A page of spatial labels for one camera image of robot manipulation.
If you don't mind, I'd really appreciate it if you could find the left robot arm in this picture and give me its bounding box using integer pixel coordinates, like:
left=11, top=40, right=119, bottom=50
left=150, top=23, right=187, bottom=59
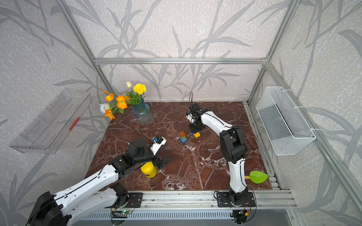
left=26, top=136, right=172, bottom=226

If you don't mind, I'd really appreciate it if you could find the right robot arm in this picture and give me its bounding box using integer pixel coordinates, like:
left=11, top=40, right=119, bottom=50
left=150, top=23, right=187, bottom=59
left=186, top=103, right=248, bottom=206

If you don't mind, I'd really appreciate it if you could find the blue glass vase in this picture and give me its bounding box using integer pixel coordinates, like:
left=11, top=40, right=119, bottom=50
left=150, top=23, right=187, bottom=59
left=133, top=101, right=153, bottom=125

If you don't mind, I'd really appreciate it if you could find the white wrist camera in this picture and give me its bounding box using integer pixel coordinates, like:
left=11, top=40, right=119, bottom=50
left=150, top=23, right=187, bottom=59
left=186, top=111, right=195, bottom=124
left=150, top=136, right=166, bottom=155

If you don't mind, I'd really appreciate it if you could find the red marker pen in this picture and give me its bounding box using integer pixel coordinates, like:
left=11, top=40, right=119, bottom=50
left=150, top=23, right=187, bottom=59
left=68, top=117, right=80, bottom=131

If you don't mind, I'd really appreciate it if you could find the artificial flower bouquet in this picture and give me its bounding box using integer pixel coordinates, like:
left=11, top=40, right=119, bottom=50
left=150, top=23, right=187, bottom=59
left=99, top=81, right=147, bottom=121

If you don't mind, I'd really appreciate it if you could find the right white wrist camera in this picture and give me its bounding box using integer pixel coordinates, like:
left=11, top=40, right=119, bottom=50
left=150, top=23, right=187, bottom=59
left=186, top=111, right=195, bottom=124

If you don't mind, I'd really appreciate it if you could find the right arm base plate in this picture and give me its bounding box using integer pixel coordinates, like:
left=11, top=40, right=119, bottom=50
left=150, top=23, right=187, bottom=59
left=213, top=191, right=256, bottom=208

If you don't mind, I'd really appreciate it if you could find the white wire basket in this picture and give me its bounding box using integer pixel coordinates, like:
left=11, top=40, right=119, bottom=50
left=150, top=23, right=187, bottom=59
left=256, top=86, right=316, bottom=156

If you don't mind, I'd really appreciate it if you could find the aluminium front rail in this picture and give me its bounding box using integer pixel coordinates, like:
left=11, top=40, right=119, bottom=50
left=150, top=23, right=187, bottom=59
left=54, top=188, right=297, bottom=214

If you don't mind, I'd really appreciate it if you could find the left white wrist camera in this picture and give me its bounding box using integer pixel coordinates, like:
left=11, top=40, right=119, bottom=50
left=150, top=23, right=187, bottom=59
left=150, top=136, right=166, bottom=155

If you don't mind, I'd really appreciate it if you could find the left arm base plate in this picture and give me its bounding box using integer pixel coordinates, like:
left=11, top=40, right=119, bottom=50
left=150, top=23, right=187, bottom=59
left=112, top=192, right=143, bottom=209

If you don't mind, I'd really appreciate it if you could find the clear plastic wall shelf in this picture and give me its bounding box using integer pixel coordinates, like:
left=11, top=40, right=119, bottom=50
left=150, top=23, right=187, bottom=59
left=9, top=89, right=93, bottom=154

